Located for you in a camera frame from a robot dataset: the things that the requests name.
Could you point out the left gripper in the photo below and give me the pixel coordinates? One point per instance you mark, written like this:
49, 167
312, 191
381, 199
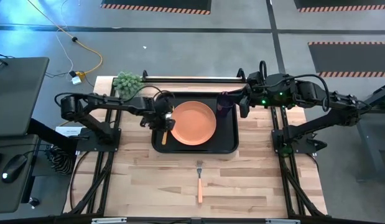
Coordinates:
161, 116

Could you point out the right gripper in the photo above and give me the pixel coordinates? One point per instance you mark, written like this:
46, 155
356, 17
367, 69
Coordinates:
244, 107

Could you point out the purple faceted cup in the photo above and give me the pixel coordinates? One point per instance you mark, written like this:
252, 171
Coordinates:
224, 108

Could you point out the orange round plate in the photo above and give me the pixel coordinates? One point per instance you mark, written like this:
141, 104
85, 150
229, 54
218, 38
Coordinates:
193, 124

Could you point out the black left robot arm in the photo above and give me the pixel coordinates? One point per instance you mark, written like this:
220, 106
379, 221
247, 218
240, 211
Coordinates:
117, 102

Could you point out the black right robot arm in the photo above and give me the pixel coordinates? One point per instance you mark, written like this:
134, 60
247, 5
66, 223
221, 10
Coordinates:
335, 115

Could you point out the black rectangular tray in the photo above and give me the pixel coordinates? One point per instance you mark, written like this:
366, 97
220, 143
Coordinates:
223, 137

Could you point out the green potted plant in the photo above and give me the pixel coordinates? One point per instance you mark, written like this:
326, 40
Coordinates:
127, 85

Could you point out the white power adapter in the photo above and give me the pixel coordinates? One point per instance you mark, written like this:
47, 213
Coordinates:
76, 80

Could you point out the white paper label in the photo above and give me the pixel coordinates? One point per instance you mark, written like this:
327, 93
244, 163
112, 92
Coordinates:
67, 130

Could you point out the black white striped coil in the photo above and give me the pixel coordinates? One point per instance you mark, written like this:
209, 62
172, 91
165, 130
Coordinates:
60, 160

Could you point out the black mat with striped edge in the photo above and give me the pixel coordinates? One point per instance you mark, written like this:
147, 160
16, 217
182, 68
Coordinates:
155, 3
350, 57
341, 3

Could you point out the dark grey desk top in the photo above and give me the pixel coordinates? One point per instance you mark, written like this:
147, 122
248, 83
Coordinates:
15, 93

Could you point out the black desk caster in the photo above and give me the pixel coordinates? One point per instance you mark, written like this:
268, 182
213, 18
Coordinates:
33, 202

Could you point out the black computer mouse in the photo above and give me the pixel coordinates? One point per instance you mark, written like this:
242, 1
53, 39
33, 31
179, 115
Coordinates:
13, 168

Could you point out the black desk clamp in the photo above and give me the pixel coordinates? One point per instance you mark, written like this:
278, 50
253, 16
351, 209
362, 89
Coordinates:
0, 64

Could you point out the black lower desk surface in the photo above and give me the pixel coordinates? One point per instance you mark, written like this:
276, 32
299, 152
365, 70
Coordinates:
12, 199

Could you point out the black aluminium table frame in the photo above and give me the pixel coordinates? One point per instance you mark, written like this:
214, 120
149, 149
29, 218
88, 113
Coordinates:
179, 81

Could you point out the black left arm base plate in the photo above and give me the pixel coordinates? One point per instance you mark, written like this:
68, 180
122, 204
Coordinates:
89, 144

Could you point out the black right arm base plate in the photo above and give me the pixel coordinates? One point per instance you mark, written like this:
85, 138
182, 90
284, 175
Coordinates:
304, 146

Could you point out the silver table edge bracket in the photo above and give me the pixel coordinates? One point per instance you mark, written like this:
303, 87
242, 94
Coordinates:
282, 221
108, 221

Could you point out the neighbouring black workstation frame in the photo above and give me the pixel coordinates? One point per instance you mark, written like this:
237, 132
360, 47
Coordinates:
378, 99

